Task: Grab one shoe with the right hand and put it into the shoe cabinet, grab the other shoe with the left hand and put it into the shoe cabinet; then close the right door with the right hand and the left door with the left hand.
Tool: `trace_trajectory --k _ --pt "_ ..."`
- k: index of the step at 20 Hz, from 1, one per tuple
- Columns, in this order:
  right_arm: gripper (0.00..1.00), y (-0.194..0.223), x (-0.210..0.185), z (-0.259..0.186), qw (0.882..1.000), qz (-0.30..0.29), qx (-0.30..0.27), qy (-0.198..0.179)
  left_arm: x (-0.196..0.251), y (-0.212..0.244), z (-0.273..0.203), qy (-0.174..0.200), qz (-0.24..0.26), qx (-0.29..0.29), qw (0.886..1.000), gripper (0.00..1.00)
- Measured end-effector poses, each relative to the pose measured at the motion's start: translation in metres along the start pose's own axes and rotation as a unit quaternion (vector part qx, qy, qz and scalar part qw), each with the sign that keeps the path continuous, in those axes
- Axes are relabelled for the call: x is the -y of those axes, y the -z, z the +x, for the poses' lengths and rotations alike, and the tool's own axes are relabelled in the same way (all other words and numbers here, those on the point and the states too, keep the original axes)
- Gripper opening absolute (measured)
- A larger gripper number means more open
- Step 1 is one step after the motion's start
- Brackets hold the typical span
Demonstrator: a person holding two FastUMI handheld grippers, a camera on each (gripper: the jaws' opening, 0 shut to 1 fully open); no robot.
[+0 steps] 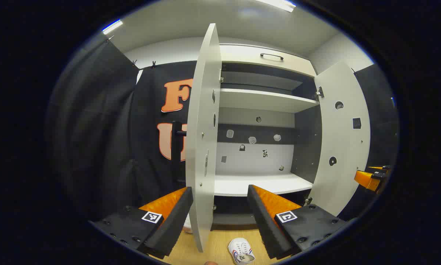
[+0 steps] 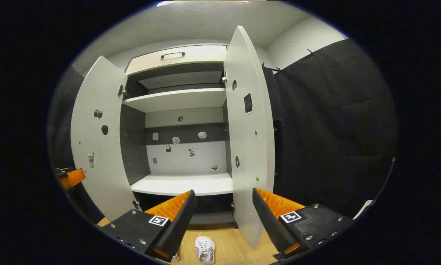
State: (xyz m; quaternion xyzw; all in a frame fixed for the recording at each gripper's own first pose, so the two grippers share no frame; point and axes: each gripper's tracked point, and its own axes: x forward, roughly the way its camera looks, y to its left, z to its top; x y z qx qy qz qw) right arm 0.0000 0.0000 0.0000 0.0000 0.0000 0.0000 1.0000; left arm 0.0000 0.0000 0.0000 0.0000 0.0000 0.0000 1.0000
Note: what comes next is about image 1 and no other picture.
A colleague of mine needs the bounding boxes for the white cabinet drawer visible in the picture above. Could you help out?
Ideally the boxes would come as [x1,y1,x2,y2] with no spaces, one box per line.
[220,44,316,78]

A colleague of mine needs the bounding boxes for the black backdrop cloth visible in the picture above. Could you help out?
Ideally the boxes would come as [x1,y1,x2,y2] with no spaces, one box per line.
[47,37,197,223]
[338,64,400,221]

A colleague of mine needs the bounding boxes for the ceiling light strip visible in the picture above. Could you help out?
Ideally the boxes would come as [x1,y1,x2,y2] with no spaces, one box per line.
[102,20,124,35]
[255,0,297,13]

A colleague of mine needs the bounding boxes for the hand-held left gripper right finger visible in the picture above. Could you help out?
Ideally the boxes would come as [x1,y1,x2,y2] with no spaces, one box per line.
[247,185,350,260]

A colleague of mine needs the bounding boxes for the white shoe cabinet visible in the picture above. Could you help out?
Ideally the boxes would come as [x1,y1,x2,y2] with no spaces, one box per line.
[213,43,322,226]

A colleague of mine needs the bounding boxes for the white cabinet door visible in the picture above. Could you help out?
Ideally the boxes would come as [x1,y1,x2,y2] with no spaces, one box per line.
[309,60,371,217]
[185,23,223,253]

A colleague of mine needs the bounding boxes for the black door handle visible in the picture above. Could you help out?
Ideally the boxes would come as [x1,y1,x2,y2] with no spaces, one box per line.
[171,121,188,184]

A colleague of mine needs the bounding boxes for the white shoe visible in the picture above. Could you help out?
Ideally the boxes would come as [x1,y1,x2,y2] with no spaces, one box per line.
[228,238,256,265]

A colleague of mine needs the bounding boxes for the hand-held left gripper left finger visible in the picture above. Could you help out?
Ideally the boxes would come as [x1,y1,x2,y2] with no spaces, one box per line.
[89,187,194,259]

